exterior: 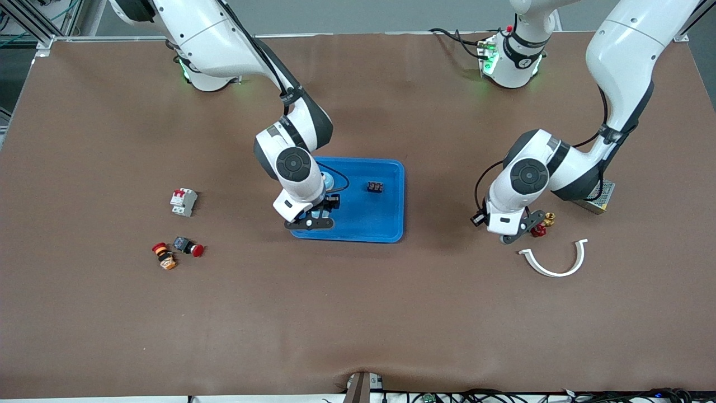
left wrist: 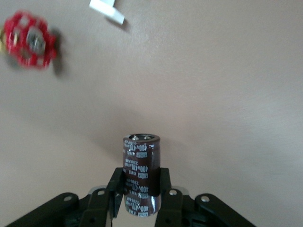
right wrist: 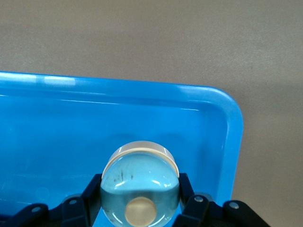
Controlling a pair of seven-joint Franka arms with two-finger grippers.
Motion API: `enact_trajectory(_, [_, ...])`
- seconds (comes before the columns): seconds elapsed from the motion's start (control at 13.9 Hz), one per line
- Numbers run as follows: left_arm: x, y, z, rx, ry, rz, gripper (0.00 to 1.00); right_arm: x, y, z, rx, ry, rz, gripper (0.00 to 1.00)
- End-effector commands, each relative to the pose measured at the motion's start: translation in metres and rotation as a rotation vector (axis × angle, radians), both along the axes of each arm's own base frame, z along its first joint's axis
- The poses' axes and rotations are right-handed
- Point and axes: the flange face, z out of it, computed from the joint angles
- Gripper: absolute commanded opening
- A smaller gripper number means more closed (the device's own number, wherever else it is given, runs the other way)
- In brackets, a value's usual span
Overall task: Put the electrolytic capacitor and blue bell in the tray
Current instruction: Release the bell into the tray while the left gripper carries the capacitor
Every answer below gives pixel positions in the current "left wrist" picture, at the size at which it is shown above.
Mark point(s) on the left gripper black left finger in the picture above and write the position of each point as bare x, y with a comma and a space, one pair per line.
97, 208

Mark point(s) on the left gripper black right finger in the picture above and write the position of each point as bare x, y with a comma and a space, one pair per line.
172, 208

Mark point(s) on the dark brown electrolytic capacitor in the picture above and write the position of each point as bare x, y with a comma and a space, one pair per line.
142, 165

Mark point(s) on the brown table mat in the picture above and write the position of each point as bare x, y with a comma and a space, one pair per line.
225, 82

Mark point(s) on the white curved pipe clamp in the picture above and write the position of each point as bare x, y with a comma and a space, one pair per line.
106, 10

